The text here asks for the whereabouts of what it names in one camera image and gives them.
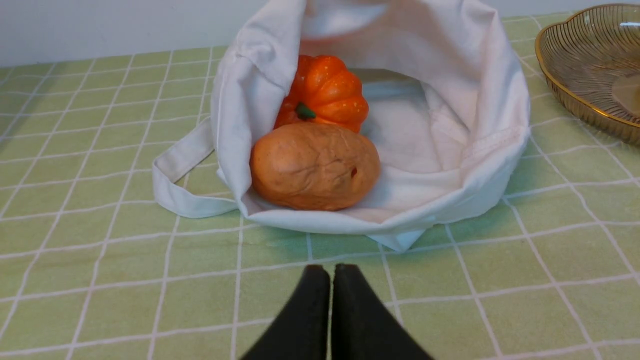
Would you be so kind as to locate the brown toy potato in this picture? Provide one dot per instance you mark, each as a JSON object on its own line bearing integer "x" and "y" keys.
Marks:
{"x": 314, "y": 167}

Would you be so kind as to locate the orange toy pumpkin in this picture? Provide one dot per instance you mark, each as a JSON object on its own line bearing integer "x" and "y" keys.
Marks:
{"x": 324, "y": 91}

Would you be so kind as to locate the green checkered tablecloth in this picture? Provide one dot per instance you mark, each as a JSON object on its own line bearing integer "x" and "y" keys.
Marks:
{"x": 91, "y": 268}

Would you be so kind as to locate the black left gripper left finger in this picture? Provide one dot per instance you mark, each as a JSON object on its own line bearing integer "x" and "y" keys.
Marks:
{"x": 300, "y": 330}

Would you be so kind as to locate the white cloth bag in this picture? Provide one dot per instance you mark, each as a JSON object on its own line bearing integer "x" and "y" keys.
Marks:
{"x": 449, "y": 115}

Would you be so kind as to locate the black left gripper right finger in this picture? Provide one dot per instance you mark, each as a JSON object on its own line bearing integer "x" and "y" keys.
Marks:
{"x": 361, "y": 326}

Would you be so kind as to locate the gold-rimmed glass plate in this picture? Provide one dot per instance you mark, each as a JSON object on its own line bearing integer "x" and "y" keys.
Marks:
{"x": 590, "y": 62}

